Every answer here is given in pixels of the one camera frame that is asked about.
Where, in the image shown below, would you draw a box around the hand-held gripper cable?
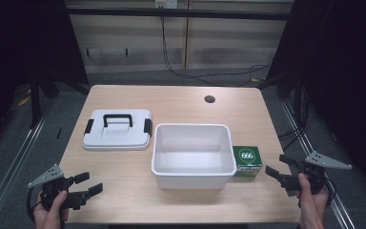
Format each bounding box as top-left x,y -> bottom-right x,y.
26,186 -> 44,223
323,176 -> 338,208

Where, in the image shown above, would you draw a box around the right hand-held gripper cable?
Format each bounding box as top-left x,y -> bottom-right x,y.
323,176 -> 338,208

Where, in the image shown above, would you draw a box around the yellow floor tape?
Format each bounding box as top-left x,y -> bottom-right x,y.
17,94 -> 32,107

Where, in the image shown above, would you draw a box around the black horizontal frame bar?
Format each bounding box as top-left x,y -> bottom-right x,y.
66,7 -> 295,22

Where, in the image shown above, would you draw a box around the small green cardboard box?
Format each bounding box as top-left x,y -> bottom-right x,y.
232,145 -> 264,178

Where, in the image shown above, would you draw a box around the person's right hand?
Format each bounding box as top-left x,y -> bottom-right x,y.
296,173 -> 330,229

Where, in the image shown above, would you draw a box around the aluminium floor rail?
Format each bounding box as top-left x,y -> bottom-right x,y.
0,101 -> 56,229
280,100 -> 358,229

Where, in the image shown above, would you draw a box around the white lid with black handle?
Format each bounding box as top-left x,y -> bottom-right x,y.
82,109 -> 153,152

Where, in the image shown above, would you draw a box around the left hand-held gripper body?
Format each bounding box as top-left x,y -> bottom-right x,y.
28,163 -> 90,212

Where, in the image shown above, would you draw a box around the white plastic storage box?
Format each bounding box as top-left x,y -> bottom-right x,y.
151,123 -> 237,191

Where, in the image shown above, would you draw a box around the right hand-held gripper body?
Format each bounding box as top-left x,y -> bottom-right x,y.
279,151 -> 353,196

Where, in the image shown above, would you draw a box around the black wall cable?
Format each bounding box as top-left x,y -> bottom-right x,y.
160,15 -> 272,88

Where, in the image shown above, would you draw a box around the white wall outlet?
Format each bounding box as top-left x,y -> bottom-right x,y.
154,0 -> 178,10

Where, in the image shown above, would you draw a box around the person's left hand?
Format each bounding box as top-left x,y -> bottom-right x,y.
32,190 -> 70,229

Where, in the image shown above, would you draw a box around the black stand post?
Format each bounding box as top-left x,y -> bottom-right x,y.
29,71 -> 43,129
293,72 -> 304,130

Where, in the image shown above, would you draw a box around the left hand-held gripper cable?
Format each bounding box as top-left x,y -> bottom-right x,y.
26,186 -> 44,223

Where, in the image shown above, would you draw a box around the black curtain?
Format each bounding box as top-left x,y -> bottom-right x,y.
0,0 -> 90,154
266,0 -> 366,192

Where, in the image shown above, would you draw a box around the black floor cables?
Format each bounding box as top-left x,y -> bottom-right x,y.
277,125 -> 311,152

